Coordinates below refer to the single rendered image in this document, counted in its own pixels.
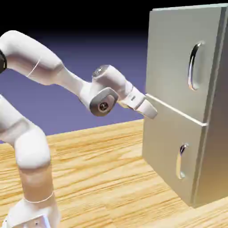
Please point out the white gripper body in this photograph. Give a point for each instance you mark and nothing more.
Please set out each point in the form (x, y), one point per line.
(146, 107)

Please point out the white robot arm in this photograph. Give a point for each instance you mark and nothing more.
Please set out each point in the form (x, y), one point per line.
(44, 62)

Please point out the small grey cabinet door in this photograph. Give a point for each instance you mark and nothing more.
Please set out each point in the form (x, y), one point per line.
(165, 147)

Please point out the large grey cabinet door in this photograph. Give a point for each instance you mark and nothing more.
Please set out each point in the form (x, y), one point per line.
(171, 58)

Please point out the grey painted cabinet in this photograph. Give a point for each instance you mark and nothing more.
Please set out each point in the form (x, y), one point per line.
(215, 124)

